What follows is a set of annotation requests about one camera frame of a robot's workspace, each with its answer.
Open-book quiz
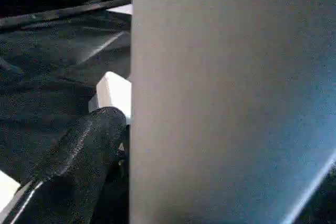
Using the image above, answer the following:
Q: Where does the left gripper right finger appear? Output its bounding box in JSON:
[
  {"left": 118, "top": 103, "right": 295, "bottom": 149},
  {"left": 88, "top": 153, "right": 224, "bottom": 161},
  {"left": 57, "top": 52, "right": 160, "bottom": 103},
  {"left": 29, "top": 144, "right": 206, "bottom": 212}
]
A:
[{"left": 286, "top": 164, "right": 336, "bottom": 224}]

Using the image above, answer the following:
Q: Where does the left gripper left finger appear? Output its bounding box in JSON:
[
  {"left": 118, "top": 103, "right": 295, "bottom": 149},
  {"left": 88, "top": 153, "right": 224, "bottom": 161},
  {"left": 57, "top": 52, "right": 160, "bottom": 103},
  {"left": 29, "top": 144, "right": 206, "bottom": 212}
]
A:
[{"left": 5, "top": 107, "right": 129, "bottom": 224}]

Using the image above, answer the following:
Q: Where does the white plastic table leg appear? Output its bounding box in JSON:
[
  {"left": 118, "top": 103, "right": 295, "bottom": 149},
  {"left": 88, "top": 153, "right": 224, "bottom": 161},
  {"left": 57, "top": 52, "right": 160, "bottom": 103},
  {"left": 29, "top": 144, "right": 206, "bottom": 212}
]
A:
[{"left": 129, "top": 0, "right": 336, "bottom": 224}]

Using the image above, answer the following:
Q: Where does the silver metal rod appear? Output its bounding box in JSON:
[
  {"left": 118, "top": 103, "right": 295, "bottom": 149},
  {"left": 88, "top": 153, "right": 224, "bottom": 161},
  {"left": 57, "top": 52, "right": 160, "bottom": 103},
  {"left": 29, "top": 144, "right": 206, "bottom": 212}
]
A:
[{"left": 0, "top": 0, "right": 132, "bottom": 29}]

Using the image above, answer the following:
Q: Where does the white flat board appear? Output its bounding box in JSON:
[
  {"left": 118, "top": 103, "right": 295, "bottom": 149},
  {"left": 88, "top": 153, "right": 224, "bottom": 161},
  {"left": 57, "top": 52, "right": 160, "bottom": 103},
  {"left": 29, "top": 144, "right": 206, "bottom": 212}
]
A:
[{"left": 108, "top": 4, "right": 132, "bottom": 16}]

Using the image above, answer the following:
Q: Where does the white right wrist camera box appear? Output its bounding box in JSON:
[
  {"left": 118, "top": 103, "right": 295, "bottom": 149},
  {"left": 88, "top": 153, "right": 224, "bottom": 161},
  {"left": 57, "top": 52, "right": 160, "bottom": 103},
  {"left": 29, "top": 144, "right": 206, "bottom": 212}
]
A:
[{"left": 88, "top": 71, "right": 132, "bottom": 125}]

